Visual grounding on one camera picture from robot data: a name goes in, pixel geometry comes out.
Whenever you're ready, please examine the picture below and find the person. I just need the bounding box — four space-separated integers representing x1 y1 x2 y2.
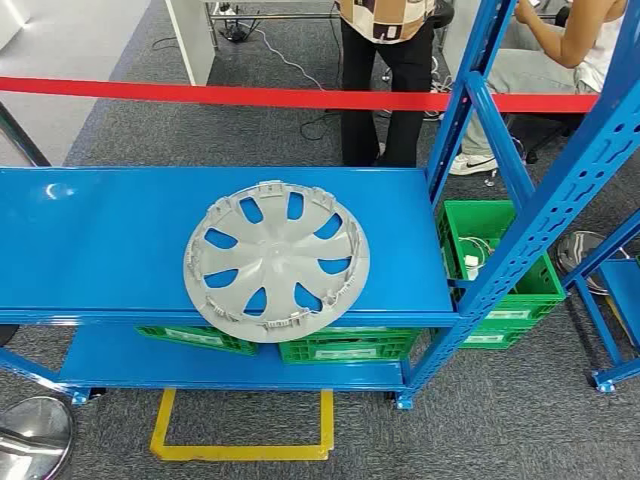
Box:
336 0 436 169
448 0 629 178

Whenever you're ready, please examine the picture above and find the black floor cable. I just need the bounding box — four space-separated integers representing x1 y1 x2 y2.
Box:
299 109 351 143

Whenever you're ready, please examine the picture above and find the black power strip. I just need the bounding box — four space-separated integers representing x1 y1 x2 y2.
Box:
217 3 261 45

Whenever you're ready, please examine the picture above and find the white cable bundle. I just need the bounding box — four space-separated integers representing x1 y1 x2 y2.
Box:
457 235 497 283

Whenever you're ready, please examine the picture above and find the blue metal shelf rack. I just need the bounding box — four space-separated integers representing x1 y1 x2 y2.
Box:
562 210 640 396
0 0 640 412

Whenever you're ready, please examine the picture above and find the white floor cable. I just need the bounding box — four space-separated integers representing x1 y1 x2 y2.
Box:
252 25 326 92

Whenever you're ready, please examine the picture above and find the green plastic crate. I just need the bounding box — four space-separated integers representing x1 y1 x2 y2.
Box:
457 324 526 351
436 199 568 329
278 327 422 366
134 324 260 357

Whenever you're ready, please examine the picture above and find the black office chair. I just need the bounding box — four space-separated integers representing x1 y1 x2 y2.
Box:
505 112 586 166

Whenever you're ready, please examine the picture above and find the grey plastic wheel cover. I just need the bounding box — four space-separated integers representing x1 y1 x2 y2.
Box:
183 180 371 344

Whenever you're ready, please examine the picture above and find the chrome round floor base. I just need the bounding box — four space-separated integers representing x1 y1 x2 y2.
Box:
553 230 632 296

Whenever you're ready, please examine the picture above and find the white desk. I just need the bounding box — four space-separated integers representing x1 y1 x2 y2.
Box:
165 0 346 87

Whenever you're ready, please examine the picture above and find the red barrier belt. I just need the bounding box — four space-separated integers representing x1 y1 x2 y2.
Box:
0 76 599 115

